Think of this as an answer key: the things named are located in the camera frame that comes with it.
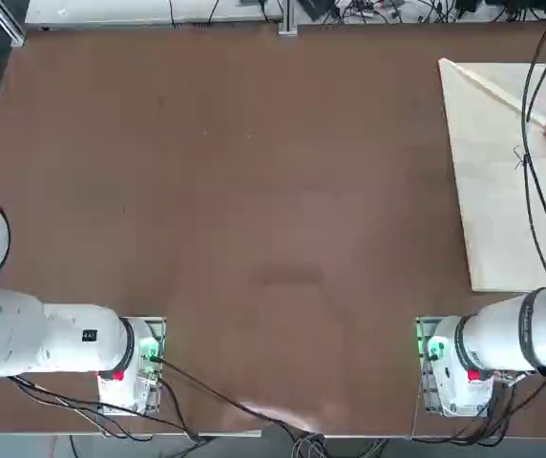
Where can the aluminium corner post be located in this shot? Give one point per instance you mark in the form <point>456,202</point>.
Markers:
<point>8,24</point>

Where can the white shelf board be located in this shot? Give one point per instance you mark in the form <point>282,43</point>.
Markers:
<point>134,12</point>

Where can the cream tablecloth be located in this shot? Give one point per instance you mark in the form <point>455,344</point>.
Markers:
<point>492,191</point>

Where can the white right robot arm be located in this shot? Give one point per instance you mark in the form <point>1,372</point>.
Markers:
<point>502,334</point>

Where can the aluminium extrusion post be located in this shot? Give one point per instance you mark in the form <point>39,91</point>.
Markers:
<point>287,19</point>

